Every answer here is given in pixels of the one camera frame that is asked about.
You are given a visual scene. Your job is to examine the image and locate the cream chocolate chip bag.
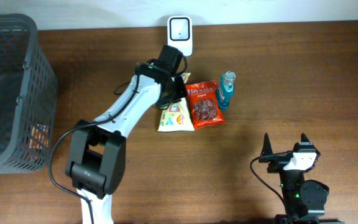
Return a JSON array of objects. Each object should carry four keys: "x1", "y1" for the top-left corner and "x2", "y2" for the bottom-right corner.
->
[{"x1": 157, "y1": 72, "x2": 195, "y2": 133}]

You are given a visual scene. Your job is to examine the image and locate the red snack bag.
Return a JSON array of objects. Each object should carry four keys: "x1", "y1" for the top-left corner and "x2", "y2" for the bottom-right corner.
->
[{"x1": 186, "y1": 80, "x2": 226, "y2": 129}]

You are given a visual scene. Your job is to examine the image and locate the blue mouthwash bottle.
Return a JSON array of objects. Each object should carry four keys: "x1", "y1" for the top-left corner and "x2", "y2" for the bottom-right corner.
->
[{"x1": 216, "y1": 71, "x2": 236, "y2": 110}]

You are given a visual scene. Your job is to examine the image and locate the small orange box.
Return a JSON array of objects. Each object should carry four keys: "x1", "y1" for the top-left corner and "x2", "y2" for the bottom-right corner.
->
[{"x1": 29, "y1": 124, "x2": 49, "y2": 154}]

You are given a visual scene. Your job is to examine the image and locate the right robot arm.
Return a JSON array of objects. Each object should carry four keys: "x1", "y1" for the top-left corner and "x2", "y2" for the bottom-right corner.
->
[{"x1": 250, "y1": 133, "x2": 341, "y2": 224}]

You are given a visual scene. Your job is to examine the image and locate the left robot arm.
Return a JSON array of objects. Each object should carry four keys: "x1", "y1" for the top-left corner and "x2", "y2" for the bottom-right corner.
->
[{"x1": 65, "y1": 45, "x2": 186, "y2": 223}]

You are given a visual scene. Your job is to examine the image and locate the white barcode scanner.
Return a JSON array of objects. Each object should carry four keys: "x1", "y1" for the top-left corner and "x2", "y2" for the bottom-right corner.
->
[{"x1": 167, "y1": 16, "x2": 193, "y2": 57}]

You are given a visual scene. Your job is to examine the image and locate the grey plastic mesh basket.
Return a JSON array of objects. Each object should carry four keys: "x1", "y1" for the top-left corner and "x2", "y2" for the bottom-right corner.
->
[{"x1": 0, "y1": 14, "x2": 58, "y2": 174}]

